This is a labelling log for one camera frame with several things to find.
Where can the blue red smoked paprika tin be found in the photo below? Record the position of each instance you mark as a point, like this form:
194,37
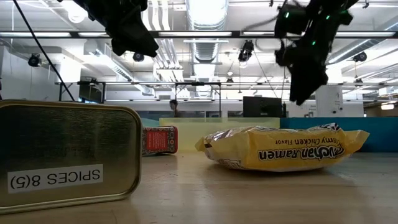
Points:
160,140

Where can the yellow plastic bin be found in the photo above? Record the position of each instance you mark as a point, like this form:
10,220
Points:
186,137

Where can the black background rig frame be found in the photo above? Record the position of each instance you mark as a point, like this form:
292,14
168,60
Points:
198,83

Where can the blue plastic bin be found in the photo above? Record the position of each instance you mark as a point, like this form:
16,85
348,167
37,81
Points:
382,137

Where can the yellow Maruchan ramen pack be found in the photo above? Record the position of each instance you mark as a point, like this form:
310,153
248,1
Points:
280,149

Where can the red small snack packet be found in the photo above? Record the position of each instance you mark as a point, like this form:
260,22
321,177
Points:
62,140

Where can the black computer monitor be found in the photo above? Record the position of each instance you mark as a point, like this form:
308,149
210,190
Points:
262,107

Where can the black hanging camera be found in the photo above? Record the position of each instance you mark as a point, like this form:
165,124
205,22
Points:
360,57
246,49
138,57
34,60

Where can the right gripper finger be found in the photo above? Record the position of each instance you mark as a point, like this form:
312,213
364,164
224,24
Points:
306,84

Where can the person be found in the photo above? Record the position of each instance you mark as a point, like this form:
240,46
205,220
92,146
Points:
174,105

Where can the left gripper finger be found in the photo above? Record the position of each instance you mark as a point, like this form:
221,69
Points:
133,37

